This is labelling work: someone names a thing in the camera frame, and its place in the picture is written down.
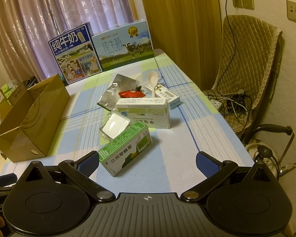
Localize dark blue milk carton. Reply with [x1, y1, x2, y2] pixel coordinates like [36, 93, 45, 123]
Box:
[49, 22, 103, 85]

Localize single wall socket plate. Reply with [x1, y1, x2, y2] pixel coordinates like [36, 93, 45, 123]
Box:
[286, 0, 296, 22]

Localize white parrot ointment box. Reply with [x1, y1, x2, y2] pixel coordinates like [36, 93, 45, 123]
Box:
[153, 84, 181, 110]

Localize large white medicine box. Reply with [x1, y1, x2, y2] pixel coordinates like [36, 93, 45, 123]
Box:
[116, 97, 171, 129]

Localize silver foil pouch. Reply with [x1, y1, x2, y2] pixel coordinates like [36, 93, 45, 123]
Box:
[97, 74, 137, 111]

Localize beige plastic spoon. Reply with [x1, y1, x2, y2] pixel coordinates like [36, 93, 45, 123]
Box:
[148, 71, 158, 98]

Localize brown cardboard box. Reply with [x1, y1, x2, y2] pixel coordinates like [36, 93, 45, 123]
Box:
[0, 74, 70, 163]

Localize wooden wall hanger strips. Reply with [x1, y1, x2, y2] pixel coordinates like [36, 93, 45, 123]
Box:
[129, 0, 139, 21]

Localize chair with quilted cover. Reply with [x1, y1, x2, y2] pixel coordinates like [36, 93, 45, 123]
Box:
[210, 15, 296, 178]

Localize checked blue green tablecloth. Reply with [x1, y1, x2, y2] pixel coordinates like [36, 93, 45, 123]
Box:
[1, 48, 255, 197]

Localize white power strip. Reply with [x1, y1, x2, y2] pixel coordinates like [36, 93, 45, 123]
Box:
[210, 99, 223, 111]

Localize clear plastic container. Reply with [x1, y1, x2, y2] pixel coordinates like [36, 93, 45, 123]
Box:
[100, 112, 130, 140]

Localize green white medicine box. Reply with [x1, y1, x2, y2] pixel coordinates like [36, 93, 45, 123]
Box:
[98, 121, 152, 177]

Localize black charger cable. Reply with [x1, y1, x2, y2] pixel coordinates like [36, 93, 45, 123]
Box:
[215, 0, 240, 97]

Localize green tissue packs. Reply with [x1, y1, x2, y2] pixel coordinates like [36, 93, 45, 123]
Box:
[0, 80, 20, 99]

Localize brown thick curtain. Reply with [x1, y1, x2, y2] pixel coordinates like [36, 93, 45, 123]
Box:
[142, 0, 222, 90]

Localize red snack packet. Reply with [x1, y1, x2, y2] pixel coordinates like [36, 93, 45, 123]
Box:
[119, 90, 146, 99]

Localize light blue milk carton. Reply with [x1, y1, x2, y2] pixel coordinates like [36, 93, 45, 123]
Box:
[92, 20, 154, 71]

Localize pink sheer curtain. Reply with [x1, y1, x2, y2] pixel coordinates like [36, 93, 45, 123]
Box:
[0, 0, 133, 82]

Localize double wall socket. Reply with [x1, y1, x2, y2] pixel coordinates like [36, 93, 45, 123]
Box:
[232, 0, 255, 10]

